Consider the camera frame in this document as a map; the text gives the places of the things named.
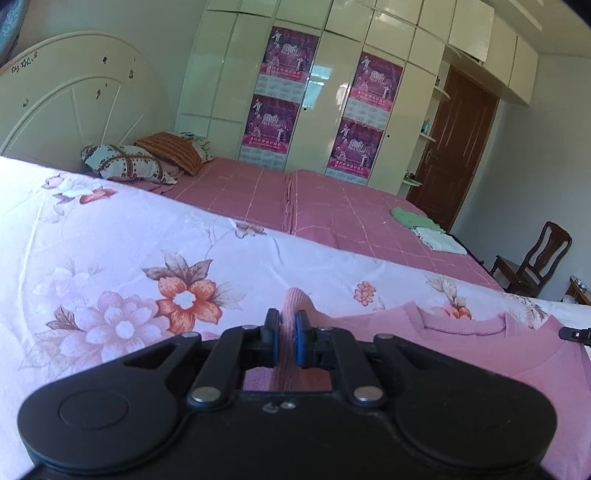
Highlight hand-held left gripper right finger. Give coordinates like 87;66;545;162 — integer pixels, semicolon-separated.
294;309;462;409

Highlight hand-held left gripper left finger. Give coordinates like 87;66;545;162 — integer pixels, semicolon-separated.
117;308;281;412

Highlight pink sweater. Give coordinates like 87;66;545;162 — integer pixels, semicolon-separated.
242;287;591;480

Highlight brown wooden furniture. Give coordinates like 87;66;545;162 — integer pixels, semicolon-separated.
566;276;591;306

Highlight dark wooden chair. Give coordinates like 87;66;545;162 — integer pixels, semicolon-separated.
489;220;573;299

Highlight pink checked bedspread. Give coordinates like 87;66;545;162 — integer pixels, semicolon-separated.
136;157;505;292

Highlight green folded cloth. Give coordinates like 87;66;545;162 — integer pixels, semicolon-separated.
390;207;447;233

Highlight white folded cloth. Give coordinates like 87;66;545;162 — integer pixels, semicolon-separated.
412;226;468;255

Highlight white patterned pillow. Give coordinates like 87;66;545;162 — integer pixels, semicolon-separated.
179;132;214;163

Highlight white floral bedsheet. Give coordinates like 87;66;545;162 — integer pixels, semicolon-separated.
0;154;591;480

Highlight orange brown pillow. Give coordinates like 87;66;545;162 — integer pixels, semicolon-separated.
135;132;205;175

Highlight brown wooden door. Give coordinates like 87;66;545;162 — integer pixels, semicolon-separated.
406;65;501;232

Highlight floral patterned pillow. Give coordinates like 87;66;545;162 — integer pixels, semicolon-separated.
81;144;180;182

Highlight cream wardrobe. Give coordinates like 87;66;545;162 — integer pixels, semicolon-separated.
175;0;539;204

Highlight cream round headboard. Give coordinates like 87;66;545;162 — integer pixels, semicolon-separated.
0;31;175;174

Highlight blue curtain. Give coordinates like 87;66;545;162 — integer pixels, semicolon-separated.
0;0;31;63

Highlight purple wall poster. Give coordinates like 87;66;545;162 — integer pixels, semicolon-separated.
344;53;404;122
239;95;300;166
325;117;384;184
257;26;321;96

